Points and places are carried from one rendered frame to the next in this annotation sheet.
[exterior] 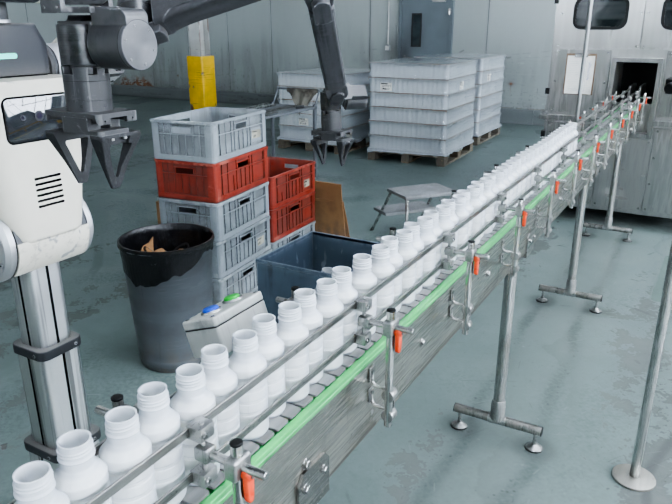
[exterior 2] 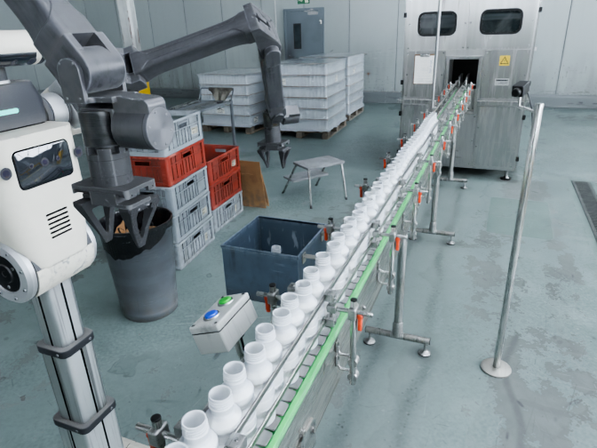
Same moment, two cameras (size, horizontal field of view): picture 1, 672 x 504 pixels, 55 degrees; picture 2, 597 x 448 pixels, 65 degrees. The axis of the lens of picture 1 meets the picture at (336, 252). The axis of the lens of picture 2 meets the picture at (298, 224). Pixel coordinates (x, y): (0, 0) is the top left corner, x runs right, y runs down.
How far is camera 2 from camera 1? 0.23 m
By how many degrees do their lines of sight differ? 7
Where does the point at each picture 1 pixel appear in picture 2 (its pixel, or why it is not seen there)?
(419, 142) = (308, 122)
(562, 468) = (446, 366)
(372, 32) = not seen: hidden behind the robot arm
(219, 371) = (240, 385)
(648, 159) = (474, 128)
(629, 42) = (457, 44)
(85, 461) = not seen: outside the picture
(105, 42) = (130, 129)
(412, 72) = (299, 70)
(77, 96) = (103, 173)
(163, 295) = (138, 265)
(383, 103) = not seen: hidden behind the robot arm
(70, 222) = (78, 244)
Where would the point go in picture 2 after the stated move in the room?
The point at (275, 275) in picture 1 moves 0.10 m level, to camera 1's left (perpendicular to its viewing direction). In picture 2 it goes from (237, 256) to (210, 259)
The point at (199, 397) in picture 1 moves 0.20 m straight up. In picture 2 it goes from (230, 414) to (217, 306)
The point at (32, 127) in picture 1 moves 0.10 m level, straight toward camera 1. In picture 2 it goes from (40, 172) to (45, 184)
